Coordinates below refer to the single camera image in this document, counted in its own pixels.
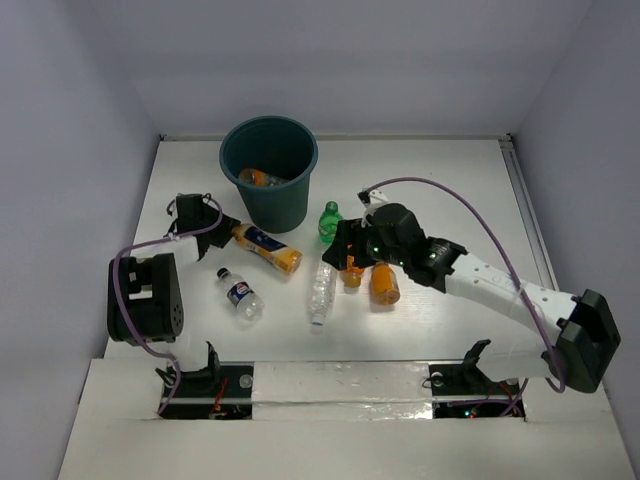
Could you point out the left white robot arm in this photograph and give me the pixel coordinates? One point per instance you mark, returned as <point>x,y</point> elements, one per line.
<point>144,296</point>

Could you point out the clear crushed water bottle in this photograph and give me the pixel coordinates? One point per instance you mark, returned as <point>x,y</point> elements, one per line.
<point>322,293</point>

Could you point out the small orange juice bottle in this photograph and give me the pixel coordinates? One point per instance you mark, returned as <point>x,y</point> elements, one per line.
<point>384,287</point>

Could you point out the right aluminium rail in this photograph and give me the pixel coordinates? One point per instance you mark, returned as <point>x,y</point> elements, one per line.
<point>527,212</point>

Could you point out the dark green plastic bin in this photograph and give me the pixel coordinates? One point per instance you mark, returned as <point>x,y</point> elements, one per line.
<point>270,160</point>

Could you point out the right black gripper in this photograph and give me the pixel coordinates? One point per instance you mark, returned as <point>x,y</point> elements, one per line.
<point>349,232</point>

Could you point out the yellow blue label bottle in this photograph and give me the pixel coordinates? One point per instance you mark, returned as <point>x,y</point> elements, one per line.
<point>281,256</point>

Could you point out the small clear black-cap bottle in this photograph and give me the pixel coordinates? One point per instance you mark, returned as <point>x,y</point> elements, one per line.
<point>240,294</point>

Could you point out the tall orange white-cap bottle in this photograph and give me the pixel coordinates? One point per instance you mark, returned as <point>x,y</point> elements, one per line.
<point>259,178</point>

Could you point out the green plastic bottle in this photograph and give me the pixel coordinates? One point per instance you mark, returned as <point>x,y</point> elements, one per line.
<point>328,222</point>

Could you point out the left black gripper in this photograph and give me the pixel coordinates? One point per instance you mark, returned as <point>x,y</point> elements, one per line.
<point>215,232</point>

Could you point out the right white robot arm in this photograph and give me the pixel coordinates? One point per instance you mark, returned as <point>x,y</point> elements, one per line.
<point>579,333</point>

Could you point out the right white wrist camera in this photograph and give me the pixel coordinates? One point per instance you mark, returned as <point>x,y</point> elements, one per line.
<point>372,200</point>

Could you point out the orange dotted bottle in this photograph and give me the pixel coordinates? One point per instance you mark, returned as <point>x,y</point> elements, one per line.
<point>352,275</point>

